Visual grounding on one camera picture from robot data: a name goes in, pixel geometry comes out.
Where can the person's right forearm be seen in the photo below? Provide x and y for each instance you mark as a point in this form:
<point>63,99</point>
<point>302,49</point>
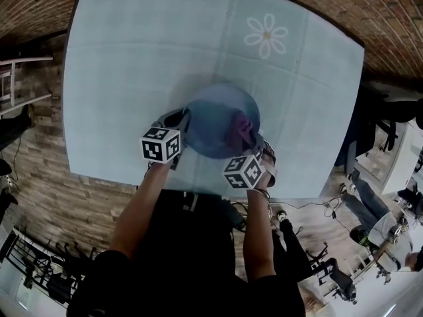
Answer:
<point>259,236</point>

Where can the white metal frame table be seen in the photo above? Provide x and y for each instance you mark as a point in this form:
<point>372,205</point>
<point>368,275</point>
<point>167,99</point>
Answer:
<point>29,60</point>

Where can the person's white shoe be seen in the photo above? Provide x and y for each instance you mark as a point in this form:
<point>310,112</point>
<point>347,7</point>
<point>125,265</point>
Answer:
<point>282,216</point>

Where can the light blue flower tablecloth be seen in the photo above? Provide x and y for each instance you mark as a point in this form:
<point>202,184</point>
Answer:
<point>132,61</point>

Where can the black equipment stand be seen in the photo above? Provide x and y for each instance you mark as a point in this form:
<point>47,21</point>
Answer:
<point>340,281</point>

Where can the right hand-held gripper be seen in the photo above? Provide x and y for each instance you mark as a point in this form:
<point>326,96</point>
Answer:
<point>244,173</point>

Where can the black office chair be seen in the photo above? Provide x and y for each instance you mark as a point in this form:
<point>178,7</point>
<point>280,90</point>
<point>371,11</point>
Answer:
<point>393,109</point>

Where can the person's right hand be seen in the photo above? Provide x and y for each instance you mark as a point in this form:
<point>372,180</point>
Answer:
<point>269,158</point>

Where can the white desk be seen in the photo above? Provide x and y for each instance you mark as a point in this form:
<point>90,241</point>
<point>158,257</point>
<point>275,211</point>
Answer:
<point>400,163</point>

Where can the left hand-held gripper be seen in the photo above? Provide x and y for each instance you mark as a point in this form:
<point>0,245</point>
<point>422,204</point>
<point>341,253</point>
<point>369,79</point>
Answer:
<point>155,147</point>

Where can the black waist pack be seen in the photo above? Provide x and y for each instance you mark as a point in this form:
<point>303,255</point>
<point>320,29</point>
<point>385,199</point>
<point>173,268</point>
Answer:
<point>236,218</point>

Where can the person's right leg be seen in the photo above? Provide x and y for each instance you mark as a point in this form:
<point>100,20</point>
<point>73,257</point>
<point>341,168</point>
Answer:
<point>292,246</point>

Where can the person's black shirt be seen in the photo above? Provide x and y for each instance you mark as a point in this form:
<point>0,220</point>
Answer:
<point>185,259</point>

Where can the purple fluffy cloth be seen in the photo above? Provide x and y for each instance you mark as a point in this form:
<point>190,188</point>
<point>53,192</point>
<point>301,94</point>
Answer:
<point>244,124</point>

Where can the person's left forearm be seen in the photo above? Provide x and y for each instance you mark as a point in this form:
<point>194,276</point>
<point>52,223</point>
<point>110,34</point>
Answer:
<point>142,210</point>

